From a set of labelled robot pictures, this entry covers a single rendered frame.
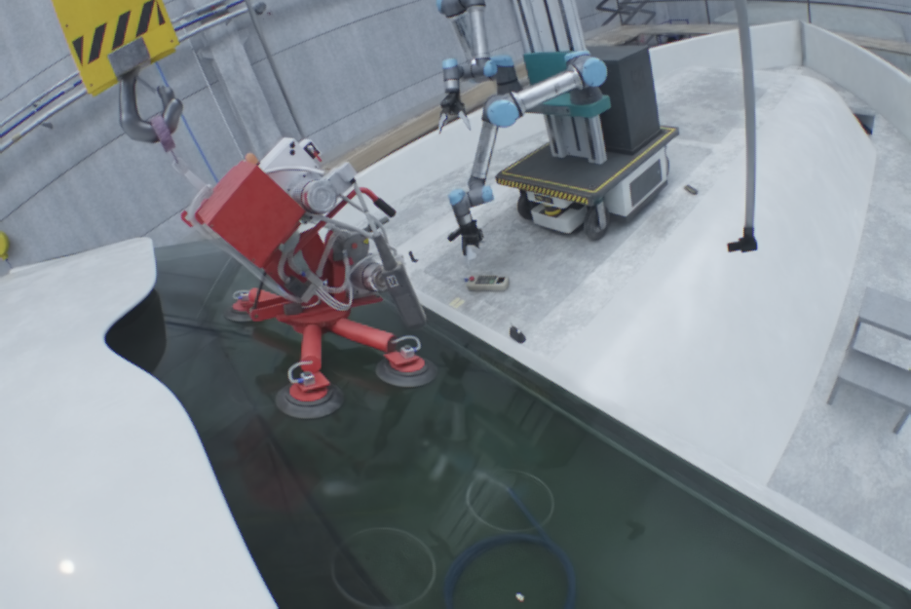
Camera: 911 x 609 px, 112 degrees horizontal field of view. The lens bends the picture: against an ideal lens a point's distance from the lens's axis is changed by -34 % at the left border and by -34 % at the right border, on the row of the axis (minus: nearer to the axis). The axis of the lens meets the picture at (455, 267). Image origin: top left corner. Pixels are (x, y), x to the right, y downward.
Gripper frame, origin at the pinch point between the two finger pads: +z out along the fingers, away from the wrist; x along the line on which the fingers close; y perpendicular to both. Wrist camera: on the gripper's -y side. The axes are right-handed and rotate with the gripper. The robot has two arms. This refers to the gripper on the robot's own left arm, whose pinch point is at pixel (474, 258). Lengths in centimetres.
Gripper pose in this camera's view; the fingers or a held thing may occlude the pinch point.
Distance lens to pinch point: 222.3
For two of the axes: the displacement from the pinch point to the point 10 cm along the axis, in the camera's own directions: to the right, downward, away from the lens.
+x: 3.5, -6.0, 7.1
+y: 8.9, -0.2, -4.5
